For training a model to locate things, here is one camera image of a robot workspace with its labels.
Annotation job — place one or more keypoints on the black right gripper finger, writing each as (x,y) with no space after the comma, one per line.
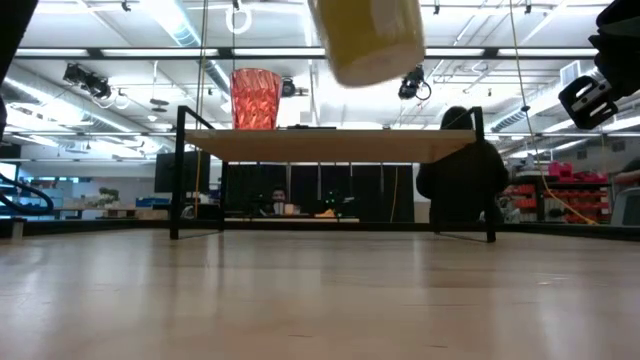
(580,95)
(592,112)

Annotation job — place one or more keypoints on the yellow mug with white inside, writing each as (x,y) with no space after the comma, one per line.
(370,40)

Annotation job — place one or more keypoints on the orange faceted plastic cup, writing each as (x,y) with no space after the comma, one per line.
(256,100)

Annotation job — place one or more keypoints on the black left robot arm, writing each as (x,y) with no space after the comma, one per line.
(10,30)

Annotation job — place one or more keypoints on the wooden shelf with black legs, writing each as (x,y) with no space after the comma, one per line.
(325,146)

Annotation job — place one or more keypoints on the rack of red bins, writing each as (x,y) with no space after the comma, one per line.
(575,205)

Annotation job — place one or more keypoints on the grey chair back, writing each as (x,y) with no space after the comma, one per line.
(627,207)

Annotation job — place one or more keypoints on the person seen from behind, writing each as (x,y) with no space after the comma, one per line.
(462,185)

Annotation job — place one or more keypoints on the black partition panels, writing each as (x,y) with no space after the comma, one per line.
(370,192)

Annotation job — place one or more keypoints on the person facing the table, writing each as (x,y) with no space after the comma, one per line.
(279,195)

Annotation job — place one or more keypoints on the black monitor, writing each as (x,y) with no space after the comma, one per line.
(190,172)

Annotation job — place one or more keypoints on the green potted plant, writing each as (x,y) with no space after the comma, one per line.
(109,196)

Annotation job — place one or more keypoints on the black hanging camera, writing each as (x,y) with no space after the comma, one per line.
(410,85)

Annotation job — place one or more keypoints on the white ceiling air duct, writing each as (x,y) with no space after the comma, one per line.
(175,25)

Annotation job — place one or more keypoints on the black metal table frame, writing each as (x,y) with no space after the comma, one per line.
(100,227)

